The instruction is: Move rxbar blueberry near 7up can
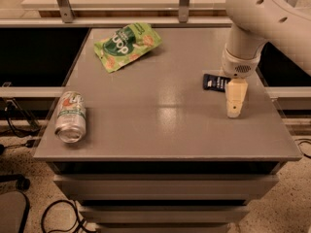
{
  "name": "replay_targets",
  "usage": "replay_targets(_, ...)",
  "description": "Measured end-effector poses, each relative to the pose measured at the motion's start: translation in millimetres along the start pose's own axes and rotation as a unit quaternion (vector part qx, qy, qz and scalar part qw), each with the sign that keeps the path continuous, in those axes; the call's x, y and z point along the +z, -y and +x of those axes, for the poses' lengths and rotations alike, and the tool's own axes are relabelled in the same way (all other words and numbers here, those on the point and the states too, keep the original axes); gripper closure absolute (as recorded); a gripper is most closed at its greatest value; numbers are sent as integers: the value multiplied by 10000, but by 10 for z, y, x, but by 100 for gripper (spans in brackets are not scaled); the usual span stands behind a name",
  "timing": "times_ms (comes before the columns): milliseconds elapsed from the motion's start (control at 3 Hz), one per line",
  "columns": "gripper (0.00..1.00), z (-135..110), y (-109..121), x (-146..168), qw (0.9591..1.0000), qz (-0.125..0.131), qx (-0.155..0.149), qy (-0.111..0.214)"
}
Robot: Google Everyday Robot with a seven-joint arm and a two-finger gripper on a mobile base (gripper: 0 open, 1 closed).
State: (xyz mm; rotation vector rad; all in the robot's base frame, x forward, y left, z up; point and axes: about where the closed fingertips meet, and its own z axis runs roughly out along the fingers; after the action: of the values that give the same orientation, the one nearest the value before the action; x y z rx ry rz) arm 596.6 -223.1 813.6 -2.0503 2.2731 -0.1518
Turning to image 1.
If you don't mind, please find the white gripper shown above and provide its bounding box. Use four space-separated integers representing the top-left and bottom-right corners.
222 49 260 118

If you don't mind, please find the dark blue rxbar wrapper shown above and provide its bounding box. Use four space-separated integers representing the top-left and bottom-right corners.
203 74 231 92

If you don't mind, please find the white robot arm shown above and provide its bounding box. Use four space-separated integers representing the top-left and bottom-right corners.
222 0 311 118

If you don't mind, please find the silver 7up can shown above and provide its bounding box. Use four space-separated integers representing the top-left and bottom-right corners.
54 91 86 144

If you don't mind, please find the grey drawer cabinet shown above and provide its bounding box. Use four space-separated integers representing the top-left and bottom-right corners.
35 28 300 233

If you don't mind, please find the green chip bag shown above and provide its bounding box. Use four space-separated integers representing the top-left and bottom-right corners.
94 22 162 73

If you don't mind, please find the black cable on right floor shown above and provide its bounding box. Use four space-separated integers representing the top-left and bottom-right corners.
294 137 311 160

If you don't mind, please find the middle metal bracket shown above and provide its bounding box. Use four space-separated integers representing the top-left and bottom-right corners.
178 0 190 23

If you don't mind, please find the metal bracket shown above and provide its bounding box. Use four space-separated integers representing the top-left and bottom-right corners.
178 0 190 23
56 0 74 23

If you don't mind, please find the left metal bracket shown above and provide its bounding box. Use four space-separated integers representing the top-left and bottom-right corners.
56 0 74 23

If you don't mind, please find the black cables left side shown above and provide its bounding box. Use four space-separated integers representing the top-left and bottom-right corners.
0 97 42 150

